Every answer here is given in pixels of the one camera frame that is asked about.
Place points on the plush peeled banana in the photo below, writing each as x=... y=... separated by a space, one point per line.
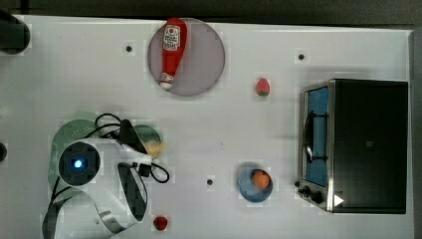
x=154 y=148

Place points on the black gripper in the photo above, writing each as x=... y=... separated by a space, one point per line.
x=127 y=135

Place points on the blue bowl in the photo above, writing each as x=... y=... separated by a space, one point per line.
x=249 y=190

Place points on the pink plush strawberry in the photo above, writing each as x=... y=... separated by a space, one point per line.
x=263 y=88

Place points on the black round container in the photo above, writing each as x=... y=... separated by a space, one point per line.
x=14 y=34

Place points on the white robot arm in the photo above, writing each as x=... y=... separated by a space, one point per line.
x=97 y=182

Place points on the orange plush ball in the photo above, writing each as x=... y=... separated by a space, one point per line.
x=261 y=179

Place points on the green perforated colander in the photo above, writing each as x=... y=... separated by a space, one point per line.
x=72 y=129

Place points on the dark red plush strawberry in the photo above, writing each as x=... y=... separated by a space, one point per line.
x=160 y=223

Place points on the black toaster oven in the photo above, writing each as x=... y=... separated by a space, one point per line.
x=354 y=146

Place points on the grey round plate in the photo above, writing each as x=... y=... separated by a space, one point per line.
x=202 y=63

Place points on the plush red ketchup bottle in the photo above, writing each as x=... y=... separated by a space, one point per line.
x=173 y=46

